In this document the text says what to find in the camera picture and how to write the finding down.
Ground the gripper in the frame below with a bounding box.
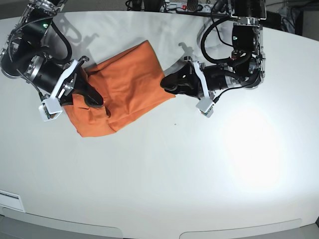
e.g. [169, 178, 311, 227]
[160, 56, 246, 99]
[24, 56, 111, 117]

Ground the black box on right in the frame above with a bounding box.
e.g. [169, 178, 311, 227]
[259, 11, 282, 31]

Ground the white power strip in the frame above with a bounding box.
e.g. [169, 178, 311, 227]
[159, 0, 235, 17]

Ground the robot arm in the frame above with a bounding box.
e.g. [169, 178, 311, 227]
[160, 0, 267, 103]
[0, 0, 104, 121]

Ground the orange T-shirt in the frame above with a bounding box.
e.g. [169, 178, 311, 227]
[69, 40, 175, 137]

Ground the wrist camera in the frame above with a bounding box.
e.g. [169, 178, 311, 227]
[38, 97, 63, 122]
[196, 98, 214, 118]

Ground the white label sticker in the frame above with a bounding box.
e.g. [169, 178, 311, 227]
[0, 190, 25, 213]

